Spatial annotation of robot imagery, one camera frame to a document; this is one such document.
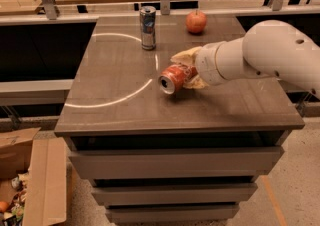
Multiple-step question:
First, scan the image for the cardboard box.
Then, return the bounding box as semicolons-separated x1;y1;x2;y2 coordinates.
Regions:
0;128;67;226

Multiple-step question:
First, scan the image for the silver blue energy drink can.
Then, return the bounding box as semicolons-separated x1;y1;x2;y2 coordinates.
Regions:
140;6;156;50

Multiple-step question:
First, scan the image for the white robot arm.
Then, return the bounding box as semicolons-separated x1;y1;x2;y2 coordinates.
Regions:
171;20;320;98

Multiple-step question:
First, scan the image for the grey drawer cabinet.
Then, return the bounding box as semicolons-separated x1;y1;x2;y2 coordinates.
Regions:
55;16;303;223

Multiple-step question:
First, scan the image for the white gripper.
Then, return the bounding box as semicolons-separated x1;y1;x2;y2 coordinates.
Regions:
170;41;226;89

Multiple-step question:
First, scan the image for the red apple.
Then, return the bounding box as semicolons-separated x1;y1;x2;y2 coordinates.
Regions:
185;10;207;34

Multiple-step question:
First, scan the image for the red coke can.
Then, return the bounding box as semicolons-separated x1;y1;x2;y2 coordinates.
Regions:
158;64;197;95

